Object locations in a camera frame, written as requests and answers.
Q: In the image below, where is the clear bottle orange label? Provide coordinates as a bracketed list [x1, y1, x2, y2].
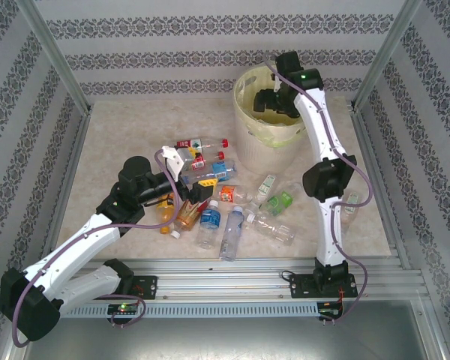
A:
[217, 184, 253, 204]

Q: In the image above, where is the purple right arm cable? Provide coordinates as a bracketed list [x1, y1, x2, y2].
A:
[264, 52, 373, 323]

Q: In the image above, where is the red gold tea bottle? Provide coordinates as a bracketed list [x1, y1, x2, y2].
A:
[170, 198, 208, 240]

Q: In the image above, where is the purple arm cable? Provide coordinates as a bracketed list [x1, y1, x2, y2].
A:
[11, 148, 182, 348]
[264, 52, 373, 323]

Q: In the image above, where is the clear bottle green label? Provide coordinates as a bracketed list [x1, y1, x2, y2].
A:
[248, 181, 305, 219]

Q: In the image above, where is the green white label bottle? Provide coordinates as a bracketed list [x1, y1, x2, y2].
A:
[339, 190, 362, 236]
[255, 173, 279, 206]

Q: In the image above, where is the clear bottle blue label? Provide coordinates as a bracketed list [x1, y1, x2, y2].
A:
[180, 158, 238, 185]

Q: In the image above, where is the long red label bottle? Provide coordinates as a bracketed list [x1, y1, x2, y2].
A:
[175, 136, 230, 152]

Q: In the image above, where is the circuit board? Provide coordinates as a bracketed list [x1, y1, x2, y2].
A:
[319, 307, 344, 320]
[107, 303, 140, 315]

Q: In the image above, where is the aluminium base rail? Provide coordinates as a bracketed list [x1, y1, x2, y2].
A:
[65, 256, 431, 303]

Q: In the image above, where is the grey slotted cable duct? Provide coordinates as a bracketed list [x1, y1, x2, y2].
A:
[61, 301, 320, 320]

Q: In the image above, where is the crushed clear bottle white cap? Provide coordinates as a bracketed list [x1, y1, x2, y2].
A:
[244, 212, 298, 248]

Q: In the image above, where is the orange juice bottle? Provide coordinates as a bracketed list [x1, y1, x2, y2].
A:
[156, 193, 176, 236]

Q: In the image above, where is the left circuit board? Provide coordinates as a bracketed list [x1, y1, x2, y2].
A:
[107, 303, 140, 315]

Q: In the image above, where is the aluminium frame post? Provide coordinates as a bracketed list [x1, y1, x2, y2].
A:
[351, 0, 425, 112]
[14, 0, 95, 116]

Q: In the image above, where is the short red label bottle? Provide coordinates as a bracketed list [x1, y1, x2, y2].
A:
[190, 150, 227, 172]

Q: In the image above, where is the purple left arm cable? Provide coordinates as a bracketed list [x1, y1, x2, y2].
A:
[11, 148, 182, 348]

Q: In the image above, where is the blue label bottle white cap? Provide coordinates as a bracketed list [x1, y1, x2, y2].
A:
[196, 199, 222, 251]

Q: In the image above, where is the cream plastic bin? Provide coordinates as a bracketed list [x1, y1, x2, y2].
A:
[234, 63, 323, 176]

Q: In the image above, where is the pale yellow bin liner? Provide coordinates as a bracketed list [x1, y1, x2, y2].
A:
[234, 63, 323, 146]

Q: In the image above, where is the right circuit board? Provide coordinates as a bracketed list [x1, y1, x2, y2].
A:
[319, 307, 344, 320]

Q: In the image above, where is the clear pale blue bottle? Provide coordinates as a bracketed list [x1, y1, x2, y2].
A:
[218, 205, 246, 263]

